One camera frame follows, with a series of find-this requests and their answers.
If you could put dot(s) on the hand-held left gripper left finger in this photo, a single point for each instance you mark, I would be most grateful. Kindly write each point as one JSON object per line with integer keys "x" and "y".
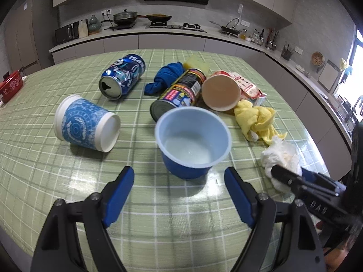
{"x": 122, "y": 195}

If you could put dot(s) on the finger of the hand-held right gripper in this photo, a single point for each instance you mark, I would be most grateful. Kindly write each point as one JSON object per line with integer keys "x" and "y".
{"x": 286, "y": 175}
{"x": 309, "y": 174}

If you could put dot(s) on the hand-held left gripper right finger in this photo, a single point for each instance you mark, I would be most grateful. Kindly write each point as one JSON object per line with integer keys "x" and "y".
{"x": 241, "y": 198}

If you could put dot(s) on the white tissue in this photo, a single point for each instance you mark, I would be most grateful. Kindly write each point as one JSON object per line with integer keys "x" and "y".
{"x": 280, "y": 153}

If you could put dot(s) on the blue plastic bowl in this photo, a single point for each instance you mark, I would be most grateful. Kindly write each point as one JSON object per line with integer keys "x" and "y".
{"x": 184, "y": 167}

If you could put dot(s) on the red and white carton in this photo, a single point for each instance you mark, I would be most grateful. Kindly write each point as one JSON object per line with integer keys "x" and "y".
{"x": 249, "y": 87}

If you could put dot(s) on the blue soda can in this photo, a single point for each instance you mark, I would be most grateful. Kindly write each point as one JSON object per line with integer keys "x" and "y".
{"x": 124, "y": 72}

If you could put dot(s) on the green checked tablecloth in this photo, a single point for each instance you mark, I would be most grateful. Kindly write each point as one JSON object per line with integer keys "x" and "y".
{"x": 85, "y": 175}

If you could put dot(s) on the yellow cloth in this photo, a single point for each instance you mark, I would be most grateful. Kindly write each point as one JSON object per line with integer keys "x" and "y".
{"x": 255, "y": 116}

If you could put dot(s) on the blue patterned paper cup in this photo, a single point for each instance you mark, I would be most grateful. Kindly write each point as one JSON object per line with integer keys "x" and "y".
{"x": 79, "y": 121}

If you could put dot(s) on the grey cutting board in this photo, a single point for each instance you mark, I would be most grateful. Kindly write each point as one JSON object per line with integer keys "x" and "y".
{"x": 329, "y": 76}

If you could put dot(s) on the brown paper cup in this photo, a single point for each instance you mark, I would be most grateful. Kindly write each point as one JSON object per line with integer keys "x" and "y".
{"x": 221, "y": 90}

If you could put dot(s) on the black utensil holder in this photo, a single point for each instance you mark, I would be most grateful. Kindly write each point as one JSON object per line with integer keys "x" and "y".
{"x": 287, "y": 54}

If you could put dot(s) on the black labelled tin can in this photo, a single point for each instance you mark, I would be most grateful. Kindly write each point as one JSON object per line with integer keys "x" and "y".
{"x": 181, "y": 89}

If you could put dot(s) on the blue cloth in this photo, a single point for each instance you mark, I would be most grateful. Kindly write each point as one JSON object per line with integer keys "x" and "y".
{"x": 167, "y": 75}

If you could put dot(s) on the metal utensil holder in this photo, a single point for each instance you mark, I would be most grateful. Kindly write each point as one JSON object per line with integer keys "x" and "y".
{"x": 271, "y": 42}

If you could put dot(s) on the dark sauce bottle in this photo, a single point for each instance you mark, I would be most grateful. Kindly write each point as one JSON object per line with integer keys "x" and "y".
{"x": 261, "y": 37}

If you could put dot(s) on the yellow sponge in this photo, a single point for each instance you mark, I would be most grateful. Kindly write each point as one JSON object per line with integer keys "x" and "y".
{"x": 195, "y": 62}

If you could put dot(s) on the yellow oil bottle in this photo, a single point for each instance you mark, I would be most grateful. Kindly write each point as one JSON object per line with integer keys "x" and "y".
{"x": 243, "y": 34}

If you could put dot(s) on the red pot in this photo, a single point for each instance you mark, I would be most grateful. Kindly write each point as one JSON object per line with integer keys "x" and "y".
{"x": 10, "y": 86}

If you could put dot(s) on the pan with glass lid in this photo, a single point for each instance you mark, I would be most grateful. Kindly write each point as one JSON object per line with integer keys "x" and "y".
{"x": 229, "y": 29}

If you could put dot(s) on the black induction cooker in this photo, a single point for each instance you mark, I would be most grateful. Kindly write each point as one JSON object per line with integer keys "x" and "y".
{"x": 122, "y": 26}

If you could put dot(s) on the white jar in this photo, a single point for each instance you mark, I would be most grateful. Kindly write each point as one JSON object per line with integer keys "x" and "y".
{"x": 83, "y": 29}

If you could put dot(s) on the green ceramic vase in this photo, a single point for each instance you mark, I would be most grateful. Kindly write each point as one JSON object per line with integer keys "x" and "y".
{"x": 94, "y": 26}

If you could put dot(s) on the black microwave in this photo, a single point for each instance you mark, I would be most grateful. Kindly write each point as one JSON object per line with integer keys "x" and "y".
{"x": 66, "y": 32}

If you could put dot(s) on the black gas hob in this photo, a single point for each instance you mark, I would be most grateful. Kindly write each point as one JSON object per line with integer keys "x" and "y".
{"x": 175, "y": 26}

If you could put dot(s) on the lidded wok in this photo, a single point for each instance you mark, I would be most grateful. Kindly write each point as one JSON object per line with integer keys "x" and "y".
{"x": 124, "y": 17}

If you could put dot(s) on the frying pan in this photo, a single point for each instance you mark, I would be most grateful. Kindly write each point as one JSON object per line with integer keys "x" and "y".
{"x": 158, "y": 17}

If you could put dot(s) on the tall grey cabinet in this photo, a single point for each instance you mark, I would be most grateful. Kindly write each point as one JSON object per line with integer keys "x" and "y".
{"x": 25, "y": 34}

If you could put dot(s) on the wall socket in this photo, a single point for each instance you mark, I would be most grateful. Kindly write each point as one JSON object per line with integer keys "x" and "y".
{"x": 106, "y": 12}

